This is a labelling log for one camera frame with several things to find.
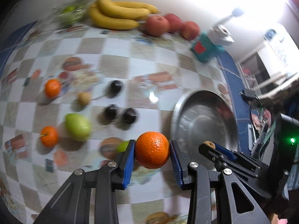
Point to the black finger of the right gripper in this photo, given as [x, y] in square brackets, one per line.
[241, 164]

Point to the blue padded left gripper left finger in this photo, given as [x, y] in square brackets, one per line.
[71, 203]

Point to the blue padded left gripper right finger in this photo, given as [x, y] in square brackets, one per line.
[234, 203]

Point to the orange tangerine with stem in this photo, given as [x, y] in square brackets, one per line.
[49, 136]

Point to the small green lime fruit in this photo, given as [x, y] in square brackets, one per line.
[122, 146]

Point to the large green mango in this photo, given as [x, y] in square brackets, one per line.
[78, 127]

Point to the orange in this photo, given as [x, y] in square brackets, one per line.
[152, 150]

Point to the dark plum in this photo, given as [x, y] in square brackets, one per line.
[111, 111]
[129, 116]
[115, 87]

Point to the small brown longan fruit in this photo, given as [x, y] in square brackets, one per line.
[84, 98]

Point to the round steel bowl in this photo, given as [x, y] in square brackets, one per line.
[200, 116]

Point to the black power adapter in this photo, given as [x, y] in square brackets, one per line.
[248, 95]

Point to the checkered patterned tablecloth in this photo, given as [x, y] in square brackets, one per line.
[155, 73]

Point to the teal toy box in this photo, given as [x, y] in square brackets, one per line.
[204, 49]

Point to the red apple right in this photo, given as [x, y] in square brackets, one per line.
[190, 30]

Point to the red apple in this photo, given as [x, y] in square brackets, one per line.
[175, 23]
[156, 25]
[190, 30]

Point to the red apple middle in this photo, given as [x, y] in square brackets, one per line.
[175, 23]

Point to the red apple front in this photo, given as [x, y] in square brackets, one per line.
[156, 25]

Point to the clear box of green fruit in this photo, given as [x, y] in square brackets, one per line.
[70, 13]

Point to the yellow banana bunch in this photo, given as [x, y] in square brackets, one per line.
[119, 15]

